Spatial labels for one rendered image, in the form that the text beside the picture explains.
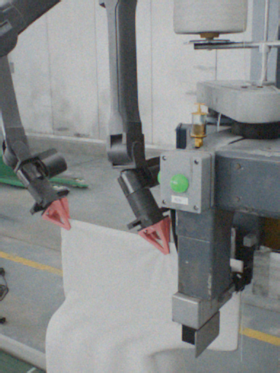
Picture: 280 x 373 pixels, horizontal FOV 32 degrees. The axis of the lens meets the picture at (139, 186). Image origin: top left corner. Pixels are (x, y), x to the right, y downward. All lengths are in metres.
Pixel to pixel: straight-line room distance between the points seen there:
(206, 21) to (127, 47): 0.18
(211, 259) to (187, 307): 0.10
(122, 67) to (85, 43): 6.68
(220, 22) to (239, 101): 0.25
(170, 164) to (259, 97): 0.21
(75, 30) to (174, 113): 2.13
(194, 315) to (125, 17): 0.64
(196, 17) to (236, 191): 0.45
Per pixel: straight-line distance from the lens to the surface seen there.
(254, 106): 0.88
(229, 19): 1.10
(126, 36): 1.11
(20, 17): 0.92
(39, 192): 1.27
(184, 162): 0.76
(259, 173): 0.76
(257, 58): 5.82
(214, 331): 0.97
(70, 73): 8.00
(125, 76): 1.09
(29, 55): 8.63
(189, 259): 0.86
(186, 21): 1.10
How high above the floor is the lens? 1.47
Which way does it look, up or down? 15 degrees down
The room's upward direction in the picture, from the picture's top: 1 degrees counter-clockwise
